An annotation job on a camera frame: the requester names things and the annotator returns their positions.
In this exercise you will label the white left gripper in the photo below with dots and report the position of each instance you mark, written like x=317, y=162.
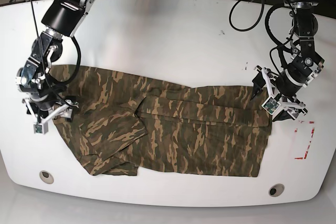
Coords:
x=290, y=107

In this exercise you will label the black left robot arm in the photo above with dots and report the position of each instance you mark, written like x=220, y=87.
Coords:
x=299, y=61

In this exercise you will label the camouflage t-shirt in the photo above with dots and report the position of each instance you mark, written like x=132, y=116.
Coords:
x=123, y=122

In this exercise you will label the table cable grommet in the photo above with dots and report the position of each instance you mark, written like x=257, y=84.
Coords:
x=46, y=177
x=276, y=190

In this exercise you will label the right table cable grommet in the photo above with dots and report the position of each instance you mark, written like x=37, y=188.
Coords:
x=276, y=190

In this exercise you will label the left table cable grommet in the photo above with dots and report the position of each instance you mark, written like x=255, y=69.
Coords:
x=46, y=177

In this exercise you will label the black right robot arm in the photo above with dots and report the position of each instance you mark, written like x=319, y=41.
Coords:
x=44, y=101

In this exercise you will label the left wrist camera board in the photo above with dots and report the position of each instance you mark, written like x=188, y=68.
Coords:
x=271, y=105

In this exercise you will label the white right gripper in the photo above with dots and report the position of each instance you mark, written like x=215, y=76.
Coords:
x=43, y=116

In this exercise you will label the red tape rectangle marking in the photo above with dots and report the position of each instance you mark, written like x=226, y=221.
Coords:
x=302, y=139

